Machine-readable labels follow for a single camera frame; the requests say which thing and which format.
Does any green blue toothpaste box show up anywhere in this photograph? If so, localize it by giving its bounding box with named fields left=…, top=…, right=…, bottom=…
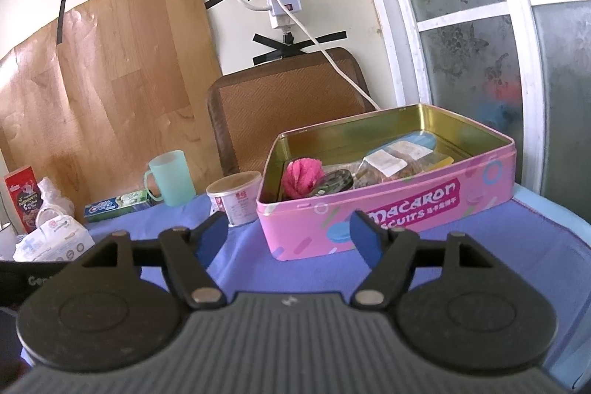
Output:
left=84, top=188, right=160, bottom=223

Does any teal plastic cup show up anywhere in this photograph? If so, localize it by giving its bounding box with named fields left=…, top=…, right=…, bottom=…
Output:
left=144, top=150, right=198, bottom=207

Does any white enamel mug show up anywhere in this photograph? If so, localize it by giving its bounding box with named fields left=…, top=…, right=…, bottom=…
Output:
left=0, top=221, right=17, bottom=261

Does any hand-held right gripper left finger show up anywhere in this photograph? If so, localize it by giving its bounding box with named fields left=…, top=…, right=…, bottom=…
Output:
left=83, top=212, right=229, bottom=310

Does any white tissue pack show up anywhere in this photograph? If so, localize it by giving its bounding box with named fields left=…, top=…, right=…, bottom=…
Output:
left=13, top=208, right=96, bottom=263

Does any blue tablecloth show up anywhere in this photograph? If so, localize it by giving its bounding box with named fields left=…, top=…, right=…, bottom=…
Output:
left=0, top=186, right=591, bottom=394

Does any white power strip with cable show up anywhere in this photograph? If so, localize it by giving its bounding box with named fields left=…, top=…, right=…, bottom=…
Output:
left=265, top=0, right=382, bottom=111

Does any bagged paper cup stack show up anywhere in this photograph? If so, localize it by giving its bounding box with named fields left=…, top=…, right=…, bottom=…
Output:
left=36, top=176, right=75, bottom=217

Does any wood grain wall sheet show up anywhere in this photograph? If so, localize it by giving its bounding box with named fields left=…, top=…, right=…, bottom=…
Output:
left=0, top=0, right=225, bottom=238

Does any red snack box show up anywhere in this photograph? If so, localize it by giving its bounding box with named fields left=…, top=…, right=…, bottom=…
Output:
left=4, top=165, right=41, bottom=234

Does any white framed frosted glass door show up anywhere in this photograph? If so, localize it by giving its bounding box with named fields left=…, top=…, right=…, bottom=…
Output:
left=344, top=0, right=591, bottom=247

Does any pink fluffy scrunchie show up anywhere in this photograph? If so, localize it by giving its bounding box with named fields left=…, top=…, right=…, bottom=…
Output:
left=283, top=158, right=327, bottom=199

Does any yellow packet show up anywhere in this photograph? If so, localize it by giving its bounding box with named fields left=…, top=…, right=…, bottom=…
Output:
left=413, top=155, right=456, bottom=171

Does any clear snack packet gold edge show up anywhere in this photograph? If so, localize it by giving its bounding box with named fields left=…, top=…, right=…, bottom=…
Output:
left=353, top=145, right=419, bottom=188

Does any brown woven chair back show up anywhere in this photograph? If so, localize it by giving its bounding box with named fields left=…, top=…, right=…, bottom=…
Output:
left=206, top=47, right=372, bottom=178

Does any pink tin box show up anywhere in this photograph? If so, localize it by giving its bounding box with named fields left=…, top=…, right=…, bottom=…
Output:
left=256, top=103, right=516, bottom=262

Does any long black tape strip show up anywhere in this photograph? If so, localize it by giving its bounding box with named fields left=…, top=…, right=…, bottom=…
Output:
left=55, top=0, right=66, bottom=45

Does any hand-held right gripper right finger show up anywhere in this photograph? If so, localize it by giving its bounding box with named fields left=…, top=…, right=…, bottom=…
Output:
left=349, top=212, right=497, bottom=307

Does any white pink paper cup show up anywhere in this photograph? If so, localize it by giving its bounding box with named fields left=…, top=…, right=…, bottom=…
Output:
left=206, top=171, right=263, bottom=229

